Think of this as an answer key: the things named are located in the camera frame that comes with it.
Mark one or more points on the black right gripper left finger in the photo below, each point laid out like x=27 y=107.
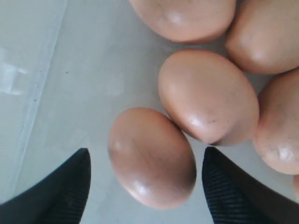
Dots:
x=59 y=198

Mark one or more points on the clear plastic bin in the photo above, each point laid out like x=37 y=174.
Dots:
x=67 y=69

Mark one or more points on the brown egg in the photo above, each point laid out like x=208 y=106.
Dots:
x=186 y=20
x=264 y=37
x=296 y=186
x=208 y=97
x=152 y=158
x=277 y=136

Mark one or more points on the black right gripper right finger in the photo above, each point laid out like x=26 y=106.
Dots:
x=235 y=197

